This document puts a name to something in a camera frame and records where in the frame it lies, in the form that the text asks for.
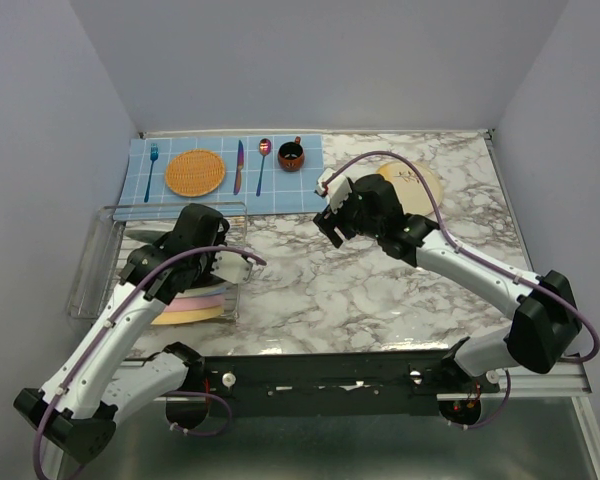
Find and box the blue plate in rack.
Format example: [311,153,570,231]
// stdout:
[186,284,226,297]

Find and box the cream and yellow plate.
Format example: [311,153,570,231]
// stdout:
[376,161,444,216]

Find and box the woven wicker round trivet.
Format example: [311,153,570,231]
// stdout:
[165,149,226,198]

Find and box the steel wire dish rack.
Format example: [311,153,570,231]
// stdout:
[67,201,248,323]

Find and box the blue metal fork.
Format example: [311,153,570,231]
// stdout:
[143,143,159,203]

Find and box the orange and black mug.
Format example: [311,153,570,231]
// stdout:
[277,136,305,173]

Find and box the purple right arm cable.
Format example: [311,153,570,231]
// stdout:
[322,150,600,431]

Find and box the yellow plate in rack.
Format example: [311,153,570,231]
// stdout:
[151,306,224,326]

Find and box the blue checked placemat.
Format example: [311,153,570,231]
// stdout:
[119,133,324,215]

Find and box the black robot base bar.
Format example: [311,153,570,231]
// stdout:
[166,350,499,428]

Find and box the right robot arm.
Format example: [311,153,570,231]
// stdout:
[314,174,582,392]

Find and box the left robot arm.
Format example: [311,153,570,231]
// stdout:
[14,204,229,465]

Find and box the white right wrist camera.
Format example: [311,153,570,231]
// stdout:
[315,168,352,213]

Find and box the iridescent rainbow spoon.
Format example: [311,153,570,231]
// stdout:
[256,138,272,197]

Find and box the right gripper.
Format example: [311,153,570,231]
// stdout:
[313,184,383,248]

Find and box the aluminium frame rail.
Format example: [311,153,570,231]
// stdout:
[54,349,600,480]

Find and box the iridescent rainbow knife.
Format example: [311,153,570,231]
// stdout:
[233,140,245,195]

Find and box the white ceramic plate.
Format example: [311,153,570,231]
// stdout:
[124,229,170,244]

